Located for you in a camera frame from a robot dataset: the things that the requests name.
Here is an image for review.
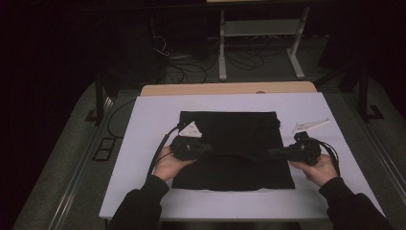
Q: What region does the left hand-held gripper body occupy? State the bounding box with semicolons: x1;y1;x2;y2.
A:
169;120;205;162

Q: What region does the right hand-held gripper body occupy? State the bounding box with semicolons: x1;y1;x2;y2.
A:
283;118;330;167

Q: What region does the black tank top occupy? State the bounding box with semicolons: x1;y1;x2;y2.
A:
171;110;296;192

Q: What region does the person's right hand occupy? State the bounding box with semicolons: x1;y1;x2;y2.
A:
289;153;339;188

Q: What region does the person's left hand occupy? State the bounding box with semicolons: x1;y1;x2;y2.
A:
152;145;197;182

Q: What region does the wooden table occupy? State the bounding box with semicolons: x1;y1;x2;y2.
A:
140;80;318;97

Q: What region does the black metal stand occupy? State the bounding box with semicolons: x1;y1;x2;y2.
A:
319;60;386;123
85;70;113;126

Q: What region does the white metal stand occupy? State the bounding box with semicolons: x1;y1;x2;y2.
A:
218;7;311;81

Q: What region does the left hand-held gripper cable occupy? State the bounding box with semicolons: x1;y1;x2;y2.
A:
147;125;181;176

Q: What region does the hand-held gripper cable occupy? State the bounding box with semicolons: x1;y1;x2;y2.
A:
314;138;342;177
147;125;181;176

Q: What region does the right hand-held gripper cable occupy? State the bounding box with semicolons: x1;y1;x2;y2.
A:
314;138;342;177

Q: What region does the black floor socket frame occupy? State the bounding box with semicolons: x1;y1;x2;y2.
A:
92;137;117;162

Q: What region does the black floor cable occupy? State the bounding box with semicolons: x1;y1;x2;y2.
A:
226;47;283;71
152;34;210;84

